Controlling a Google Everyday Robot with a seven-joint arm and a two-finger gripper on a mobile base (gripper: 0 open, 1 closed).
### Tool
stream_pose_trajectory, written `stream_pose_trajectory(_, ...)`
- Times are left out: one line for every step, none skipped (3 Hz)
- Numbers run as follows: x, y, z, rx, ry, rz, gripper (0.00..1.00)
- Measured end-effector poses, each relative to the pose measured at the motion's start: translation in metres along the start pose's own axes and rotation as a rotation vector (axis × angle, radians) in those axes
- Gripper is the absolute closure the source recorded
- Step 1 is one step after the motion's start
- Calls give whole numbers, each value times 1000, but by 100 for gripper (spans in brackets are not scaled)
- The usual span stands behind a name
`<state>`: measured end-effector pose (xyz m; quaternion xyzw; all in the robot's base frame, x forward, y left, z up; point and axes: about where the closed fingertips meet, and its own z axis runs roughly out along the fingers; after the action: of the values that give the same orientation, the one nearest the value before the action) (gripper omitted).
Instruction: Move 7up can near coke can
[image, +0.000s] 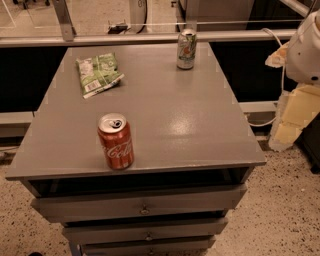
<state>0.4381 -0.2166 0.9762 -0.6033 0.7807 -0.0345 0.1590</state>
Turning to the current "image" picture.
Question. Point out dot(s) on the middle grey drawer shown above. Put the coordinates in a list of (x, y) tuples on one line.
[(147, 229)]

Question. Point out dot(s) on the green silver 7up can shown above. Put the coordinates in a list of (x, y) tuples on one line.
[(186, 49)]

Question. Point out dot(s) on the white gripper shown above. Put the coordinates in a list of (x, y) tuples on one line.
[(304, 55)]

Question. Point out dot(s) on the grey metal railing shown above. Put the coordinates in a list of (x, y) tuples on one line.
[(39, 23)]

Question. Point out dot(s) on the red coke can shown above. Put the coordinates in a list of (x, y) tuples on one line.
[(115, 137)]

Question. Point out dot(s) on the small black device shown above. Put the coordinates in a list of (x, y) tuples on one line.
[(117, 28)]

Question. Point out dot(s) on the bottom grey drawer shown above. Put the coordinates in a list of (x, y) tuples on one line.
[(149, 248)]

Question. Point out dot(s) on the top grey drawer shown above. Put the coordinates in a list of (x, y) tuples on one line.
[(139, 203)]

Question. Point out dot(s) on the grey drawer cabinet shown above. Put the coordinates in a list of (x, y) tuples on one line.
[(187, 131)]

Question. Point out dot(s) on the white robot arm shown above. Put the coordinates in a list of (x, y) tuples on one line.
[(300, 60)]

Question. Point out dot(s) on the grey drawer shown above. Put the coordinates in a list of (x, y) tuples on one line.
[(139, 203), (149, 248), (147, 229)]

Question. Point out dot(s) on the green chip bag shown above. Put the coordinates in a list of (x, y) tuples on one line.
[(98, 73)]

